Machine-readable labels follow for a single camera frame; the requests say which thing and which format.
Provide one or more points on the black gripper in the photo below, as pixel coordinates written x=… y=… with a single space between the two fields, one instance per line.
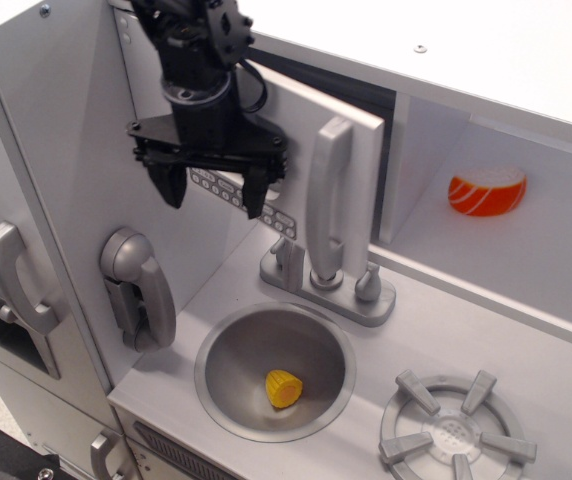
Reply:
x=218 y=137

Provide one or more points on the white microwave door with handle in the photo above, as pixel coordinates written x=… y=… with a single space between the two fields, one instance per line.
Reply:
x=324 y=202

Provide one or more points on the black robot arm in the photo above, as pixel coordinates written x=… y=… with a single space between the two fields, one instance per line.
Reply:
x=200 y=44

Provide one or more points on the grey toy faucet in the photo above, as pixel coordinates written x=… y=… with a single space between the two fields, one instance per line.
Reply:
x=367 y=300

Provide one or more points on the round metal sink bowl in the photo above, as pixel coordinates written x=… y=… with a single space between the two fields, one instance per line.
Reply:
x=235 y=358

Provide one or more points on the yellow toy corn piece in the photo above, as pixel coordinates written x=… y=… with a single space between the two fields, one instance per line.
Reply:
x=283 y=389

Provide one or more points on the grey ice dispenser panel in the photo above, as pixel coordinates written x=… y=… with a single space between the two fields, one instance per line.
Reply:
x=25 y=343

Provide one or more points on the orange salmon sushi toy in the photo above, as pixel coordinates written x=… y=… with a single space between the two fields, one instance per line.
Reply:
x=487 y=191

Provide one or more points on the grey toy stove burner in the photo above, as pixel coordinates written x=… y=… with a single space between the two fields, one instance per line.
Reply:
x=447 y=427

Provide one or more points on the grey toy wall phone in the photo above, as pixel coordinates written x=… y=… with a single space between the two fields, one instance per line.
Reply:
x=138 y=291

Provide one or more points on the grey fridge door handle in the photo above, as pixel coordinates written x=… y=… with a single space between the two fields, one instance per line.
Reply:
x=39 y=317

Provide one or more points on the grey oven door handle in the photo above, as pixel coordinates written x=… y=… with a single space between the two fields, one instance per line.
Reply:
x=100 y=449

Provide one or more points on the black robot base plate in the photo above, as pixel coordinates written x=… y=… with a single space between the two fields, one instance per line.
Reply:
x=17 y=461

